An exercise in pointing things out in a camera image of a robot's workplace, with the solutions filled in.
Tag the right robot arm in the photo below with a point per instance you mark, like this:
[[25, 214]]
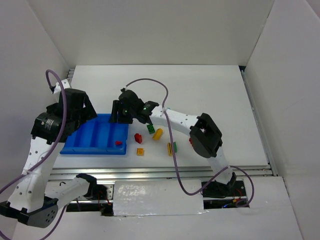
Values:
[[205, 136]]

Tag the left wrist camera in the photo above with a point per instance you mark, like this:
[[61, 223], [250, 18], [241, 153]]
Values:
[[57, 88]]

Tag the green two-stud lego brick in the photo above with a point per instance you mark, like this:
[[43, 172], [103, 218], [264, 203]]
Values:
[[150, 128]]

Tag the blue compartment tray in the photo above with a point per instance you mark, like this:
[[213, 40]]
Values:
[[97, 137]]

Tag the yellow black striped lego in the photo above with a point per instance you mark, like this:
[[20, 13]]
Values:
[[170, 149]]

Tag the small orange lego plate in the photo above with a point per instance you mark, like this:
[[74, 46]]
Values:
[[140, 151]]

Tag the aluminium rail frame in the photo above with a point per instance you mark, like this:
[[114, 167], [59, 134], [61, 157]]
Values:
[[128, 174]]

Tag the white foil cover plate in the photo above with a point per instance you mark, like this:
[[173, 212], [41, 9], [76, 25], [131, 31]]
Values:
[[154, 198]]

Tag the yellow long lego brick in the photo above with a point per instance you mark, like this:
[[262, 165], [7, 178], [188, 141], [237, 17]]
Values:
[[157, 135]]

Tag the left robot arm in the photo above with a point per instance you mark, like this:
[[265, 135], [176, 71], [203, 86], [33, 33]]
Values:
[[31, 203]]

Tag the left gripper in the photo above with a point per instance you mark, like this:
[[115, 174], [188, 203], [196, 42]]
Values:
[[88, 110]]

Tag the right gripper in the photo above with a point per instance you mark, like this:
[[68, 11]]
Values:
[[119, 113]]

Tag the red square lego brick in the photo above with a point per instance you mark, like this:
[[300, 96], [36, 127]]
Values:
[[138, 138]]

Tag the green curved lego piece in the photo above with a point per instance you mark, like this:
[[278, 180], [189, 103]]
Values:
[[175, 148]]

